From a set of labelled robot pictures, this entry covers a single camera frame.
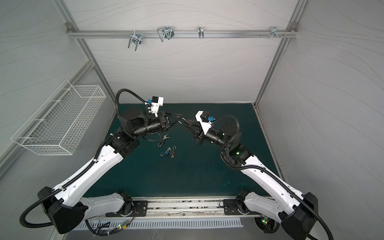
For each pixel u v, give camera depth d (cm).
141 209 73
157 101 59
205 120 51
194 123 62
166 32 77
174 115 60
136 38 80
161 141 98
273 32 77
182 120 61
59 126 68
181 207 75
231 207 73
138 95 58
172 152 93
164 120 54
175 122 59
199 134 56
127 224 69
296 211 38
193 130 57
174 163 91
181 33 77
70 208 40
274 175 45
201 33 78
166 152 93
